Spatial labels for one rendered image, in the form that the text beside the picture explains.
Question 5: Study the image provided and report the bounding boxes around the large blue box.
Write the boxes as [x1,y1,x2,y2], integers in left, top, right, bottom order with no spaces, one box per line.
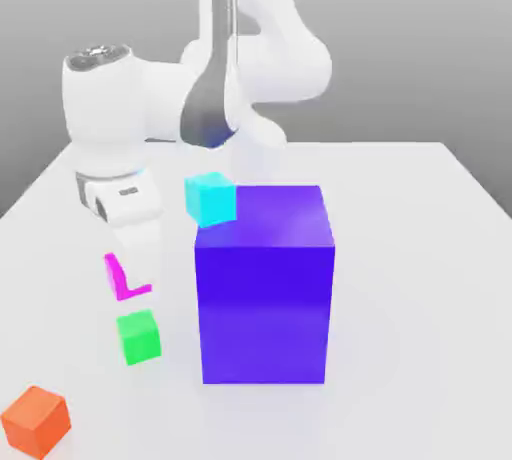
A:
[194,184,336,386]

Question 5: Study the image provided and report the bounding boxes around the small cyan cube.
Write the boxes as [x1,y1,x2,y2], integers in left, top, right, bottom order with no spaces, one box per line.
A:
[183,171,238,229]

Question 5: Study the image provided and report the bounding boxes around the small green cube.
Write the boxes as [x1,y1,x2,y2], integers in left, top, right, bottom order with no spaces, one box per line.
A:
[115,308,163,367]

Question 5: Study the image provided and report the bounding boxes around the small orange cube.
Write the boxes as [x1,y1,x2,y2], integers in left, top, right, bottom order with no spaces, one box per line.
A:
[0,384,73,460]

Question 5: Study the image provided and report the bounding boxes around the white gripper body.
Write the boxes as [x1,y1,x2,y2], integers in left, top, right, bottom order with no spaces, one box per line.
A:
[110,218,162,290]

